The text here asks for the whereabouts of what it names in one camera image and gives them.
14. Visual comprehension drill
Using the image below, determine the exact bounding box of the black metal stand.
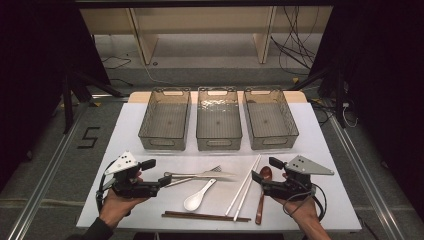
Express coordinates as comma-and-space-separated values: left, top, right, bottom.
289, 63, 348, 129
61, 69, 124, 134

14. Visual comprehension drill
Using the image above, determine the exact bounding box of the clear grey plastic bin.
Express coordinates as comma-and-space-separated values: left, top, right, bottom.
242, 86, 300, 151
137, 87, 192, 152
195, 86, 243, 152

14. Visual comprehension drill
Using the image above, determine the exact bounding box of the metal fork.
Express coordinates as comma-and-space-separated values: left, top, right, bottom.
164, 164, 223, 188

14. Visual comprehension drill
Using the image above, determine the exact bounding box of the person's left hand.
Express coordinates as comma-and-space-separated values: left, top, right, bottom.
99, 189, 149, 229

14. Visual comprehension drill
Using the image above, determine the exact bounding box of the black floor cable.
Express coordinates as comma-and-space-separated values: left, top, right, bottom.
100, 54, 134, 88

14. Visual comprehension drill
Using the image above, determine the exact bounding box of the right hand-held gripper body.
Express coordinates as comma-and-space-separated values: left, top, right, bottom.
261, 154, 335, 201

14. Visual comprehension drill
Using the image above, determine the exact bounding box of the dark curtain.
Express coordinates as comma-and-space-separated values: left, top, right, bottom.
309, 4, 424, 211
0, 6, 111, 191

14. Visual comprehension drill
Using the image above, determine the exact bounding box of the white ceramic spoon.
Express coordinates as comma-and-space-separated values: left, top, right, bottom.
183, 178, 218, 213

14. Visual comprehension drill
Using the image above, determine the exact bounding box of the person's right hand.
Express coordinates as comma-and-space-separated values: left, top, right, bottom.
273, 198, 319, 231

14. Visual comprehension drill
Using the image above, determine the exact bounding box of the white floor cable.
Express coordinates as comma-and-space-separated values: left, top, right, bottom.
141, 56, 174, 86

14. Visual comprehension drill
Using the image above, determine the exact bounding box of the bundle of black cables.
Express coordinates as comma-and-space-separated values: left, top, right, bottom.
270, 5, 321, 76

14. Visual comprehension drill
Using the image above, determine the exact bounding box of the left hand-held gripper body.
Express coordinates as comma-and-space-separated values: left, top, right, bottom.
104, 151, 161, 199

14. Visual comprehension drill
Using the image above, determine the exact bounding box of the white chopstick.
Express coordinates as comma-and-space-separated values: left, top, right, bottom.
225, 153, 261, 217
233, 155, 263, 223

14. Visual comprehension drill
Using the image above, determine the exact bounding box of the reddish brown wooden spoon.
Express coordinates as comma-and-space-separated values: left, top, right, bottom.
254, 165, 273, 226

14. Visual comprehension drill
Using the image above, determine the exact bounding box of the metal table knife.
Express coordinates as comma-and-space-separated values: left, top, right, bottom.
163, 170, 236, 180

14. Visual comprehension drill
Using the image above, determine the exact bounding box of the beige wooden desk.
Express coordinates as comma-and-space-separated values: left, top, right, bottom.
79, 5, 334, 66

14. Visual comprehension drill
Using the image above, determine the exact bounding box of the white cable with plug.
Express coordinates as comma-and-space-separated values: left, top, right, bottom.
341, 101, 359, 128

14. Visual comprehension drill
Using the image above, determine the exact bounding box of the right hand-held gripper cable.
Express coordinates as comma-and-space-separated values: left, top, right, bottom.
282, 181, 328, 223

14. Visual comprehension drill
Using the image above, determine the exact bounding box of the aluminium floor rail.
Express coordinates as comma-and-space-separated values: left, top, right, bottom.
328, 114, 406, 240
6, 103, 91, 240

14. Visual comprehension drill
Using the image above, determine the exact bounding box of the white table cover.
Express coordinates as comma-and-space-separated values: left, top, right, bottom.
76, 101, 363, 233

